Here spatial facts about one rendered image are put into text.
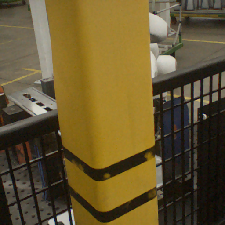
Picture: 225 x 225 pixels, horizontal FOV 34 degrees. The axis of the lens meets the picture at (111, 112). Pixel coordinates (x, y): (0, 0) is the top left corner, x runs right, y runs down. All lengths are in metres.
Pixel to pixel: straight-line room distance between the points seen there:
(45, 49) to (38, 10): 0.57
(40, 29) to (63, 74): 5.09
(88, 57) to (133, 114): 0.10
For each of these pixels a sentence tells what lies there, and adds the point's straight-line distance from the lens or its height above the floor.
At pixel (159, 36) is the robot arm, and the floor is 1.40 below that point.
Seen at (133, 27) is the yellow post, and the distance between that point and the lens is 0.43.
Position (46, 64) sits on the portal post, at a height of 0.30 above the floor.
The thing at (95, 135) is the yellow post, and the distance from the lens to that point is 0.43.
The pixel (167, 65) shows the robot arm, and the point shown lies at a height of 1.18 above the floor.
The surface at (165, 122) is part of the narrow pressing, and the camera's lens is 1.11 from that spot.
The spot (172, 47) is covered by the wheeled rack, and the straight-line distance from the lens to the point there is 6.05.
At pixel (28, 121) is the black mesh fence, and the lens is 0.52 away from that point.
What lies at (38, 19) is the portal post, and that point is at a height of 0.97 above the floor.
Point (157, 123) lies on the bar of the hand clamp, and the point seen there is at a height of 1.12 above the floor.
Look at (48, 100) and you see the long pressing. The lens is 2.16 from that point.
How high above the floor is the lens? 1.75
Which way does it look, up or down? 23 degrees down
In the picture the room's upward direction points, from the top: 5 degrees counter-clockwise
